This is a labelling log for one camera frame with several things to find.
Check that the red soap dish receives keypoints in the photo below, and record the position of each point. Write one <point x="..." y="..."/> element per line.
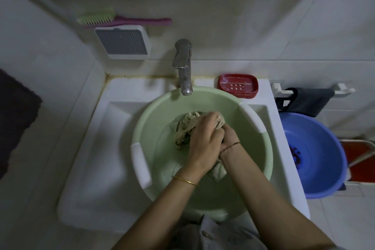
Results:
<point x="238" y="85"/>

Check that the dark grey cloth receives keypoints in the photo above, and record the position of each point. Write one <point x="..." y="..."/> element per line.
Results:
<point x="310" y="100"/>

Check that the metal faucet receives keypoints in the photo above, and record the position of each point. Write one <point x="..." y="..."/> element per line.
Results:
<point x="184" y="68"/>

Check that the blue plastic basin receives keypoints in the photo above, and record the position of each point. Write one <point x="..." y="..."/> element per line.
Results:
<point x="319" y="153"/>

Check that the light green plastic basin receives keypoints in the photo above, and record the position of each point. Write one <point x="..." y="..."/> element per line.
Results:
<point x="164" y="141"/>

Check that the green and pink scrub brush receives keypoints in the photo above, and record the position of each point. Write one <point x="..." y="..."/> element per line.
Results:
<point x="131" y="21"/>

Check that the person's grey patterned shirt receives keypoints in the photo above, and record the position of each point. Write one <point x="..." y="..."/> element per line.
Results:
<point x="211" y="235"/>

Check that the person's left forearm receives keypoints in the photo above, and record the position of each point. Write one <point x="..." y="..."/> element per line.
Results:
<point x="158" y="214"/>

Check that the cream leaf-patterned clothes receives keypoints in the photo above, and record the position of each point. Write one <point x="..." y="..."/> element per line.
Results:
<point x="187" y="126"/>

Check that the gold bangle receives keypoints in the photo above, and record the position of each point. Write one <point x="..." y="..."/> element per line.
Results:
<point x="184" y="181"/>

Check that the person's left hand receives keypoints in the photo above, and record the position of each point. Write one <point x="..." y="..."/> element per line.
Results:
<point x="205" y="141"/>

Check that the person's right hand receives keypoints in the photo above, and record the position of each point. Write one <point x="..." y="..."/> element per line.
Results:
<point x="230" y="138"/>

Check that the red bucket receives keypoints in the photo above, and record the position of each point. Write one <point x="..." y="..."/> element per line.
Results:
<point x="361" y="159"/>

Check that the white ceramic sink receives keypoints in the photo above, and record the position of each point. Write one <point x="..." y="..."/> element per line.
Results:
<point x="96" y="156"/>

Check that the dark purple towel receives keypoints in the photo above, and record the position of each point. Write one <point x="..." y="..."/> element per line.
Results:
<point x="14" y="118"/>

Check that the white wall box grey ribbed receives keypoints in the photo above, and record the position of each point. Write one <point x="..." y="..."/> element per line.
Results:
<point x="121" y="41"/>

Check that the person's right forearm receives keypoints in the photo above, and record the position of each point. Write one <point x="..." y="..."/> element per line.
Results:
<point x="263" y="200"/>

